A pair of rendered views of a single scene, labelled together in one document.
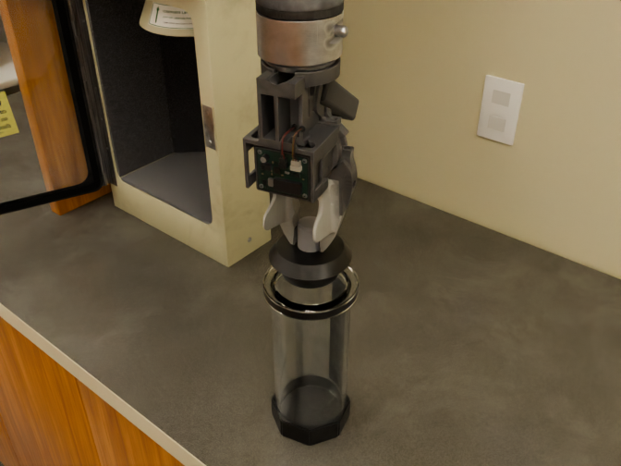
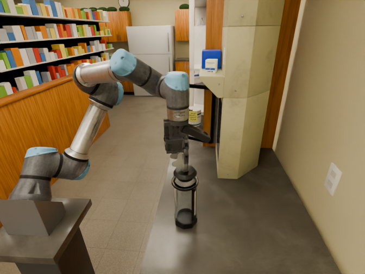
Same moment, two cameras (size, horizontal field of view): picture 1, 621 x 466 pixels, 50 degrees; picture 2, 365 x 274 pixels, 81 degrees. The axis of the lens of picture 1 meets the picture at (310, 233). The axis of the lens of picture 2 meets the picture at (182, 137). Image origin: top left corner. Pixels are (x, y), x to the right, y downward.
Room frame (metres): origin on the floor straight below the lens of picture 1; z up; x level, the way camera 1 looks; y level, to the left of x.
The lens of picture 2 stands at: (0.21, -0.57, 1.70)
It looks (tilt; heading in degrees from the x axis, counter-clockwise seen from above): 27 degrees down; 57
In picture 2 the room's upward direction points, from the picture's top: 1 degrees counter-clockwise
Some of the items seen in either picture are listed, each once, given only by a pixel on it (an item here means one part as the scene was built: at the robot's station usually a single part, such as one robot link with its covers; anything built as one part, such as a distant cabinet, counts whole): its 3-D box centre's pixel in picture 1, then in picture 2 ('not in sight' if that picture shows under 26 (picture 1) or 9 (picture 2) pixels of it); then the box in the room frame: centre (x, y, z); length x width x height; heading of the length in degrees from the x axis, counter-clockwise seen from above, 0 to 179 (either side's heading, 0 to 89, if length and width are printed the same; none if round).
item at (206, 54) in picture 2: not in sight; (211, 58); (1.03, 0.38, 1.56); 0.10 x 0.10 x 0.09; 50
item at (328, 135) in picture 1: (298, 124); (176, 134); (0.56, 0.01, 1.37); 0.09 x 0.08 x 0.12; 156
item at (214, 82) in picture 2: not in sight; (210, 80); (0.97, 0.30, 1.46); 0.32 x 0.11 x 0.10; 50
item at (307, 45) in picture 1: (303, 36); (178, 113); (0.57, 0.01, 1.45); 0.08 x 0.08 x 0.05
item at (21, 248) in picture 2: not in sight; (41, 225); (0.04, 0.36, 0.92); 0.32 x 0.32 x 0.04; 53
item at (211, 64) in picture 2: not in sight; (211, 66); (0.94, 0.26, 1.54); 0.05 x 0.05 x 0.06; 36
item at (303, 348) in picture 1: (310, 349); (185, 199); (0.59, 0.00, 1.06); 0.11 x 0.11 x 0.21
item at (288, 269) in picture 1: (310, 247); (184, 170); (0.59, 0.00, 1.21); 0.09 x 0.09 x 0.07
